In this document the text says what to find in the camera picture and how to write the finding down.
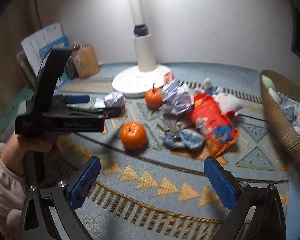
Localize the paper ball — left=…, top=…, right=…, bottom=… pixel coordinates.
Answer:
left=159, top=79, right=194, bottom=116
left=94, top=92, right=126, bottom=109

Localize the orange tangerine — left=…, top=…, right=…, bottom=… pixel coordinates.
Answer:
left=120, top=121, right=147, bottom=150

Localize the orange red fabric pouch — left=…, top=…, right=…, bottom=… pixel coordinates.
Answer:
left=187, top=93, right=239, bottom=157

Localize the white cat plush doll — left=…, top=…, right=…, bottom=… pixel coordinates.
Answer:
left=194, top=78, right=243, bottom=119

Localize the three-ball plush dango large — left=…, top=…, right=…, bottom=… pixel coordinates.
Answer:
left=261, top=75, right=280, bottom=105

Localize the pink sleeve forearm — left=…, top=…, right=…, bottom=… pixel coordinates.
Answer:
left=0, top=142, right=25, bottom=239

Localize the person's left hand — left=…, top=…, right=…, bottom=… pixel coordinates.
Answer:
left=0, top=134, right=63, bottom=177

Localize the cork pen holder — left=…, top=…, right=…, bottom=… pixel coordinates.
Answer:
left=71, top=44, right=100, bottom=79

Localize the white desk lamp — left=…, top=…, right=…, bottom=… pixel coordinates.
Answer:
left=112, top=0, right=171, bottom=98

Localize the blue study workbook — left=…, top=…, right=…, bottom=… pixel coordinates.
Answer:
left=39, top=35, right=69, bottom=58

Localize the small orange box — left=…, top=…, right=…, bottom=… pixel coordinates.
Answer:
left=163, top=71, right=175, bottom=86

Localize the patterned blue table mat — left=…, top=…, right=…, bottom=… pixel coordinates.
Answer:
left=52, top=63, right=289, bottom=239

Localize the brown ribbed glass bowl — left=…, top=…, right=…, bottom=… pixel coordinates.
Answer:
left=260, top=70, right=300, bottom=168

